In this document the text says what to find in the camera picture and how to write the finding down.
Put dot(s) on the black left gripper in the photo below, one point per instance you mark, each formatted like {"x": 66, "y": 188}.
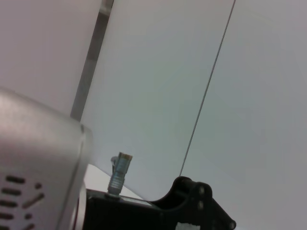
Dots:
{"x": 124, "y": 215}

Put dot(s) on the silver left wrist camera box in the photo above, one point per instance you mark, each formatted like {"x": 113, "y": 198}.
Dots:
{"x": 36, "y": 143}

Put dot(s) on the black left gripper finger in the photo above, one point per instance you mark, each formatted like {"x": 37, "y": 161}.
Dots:
{"x": 211, "y": 210}

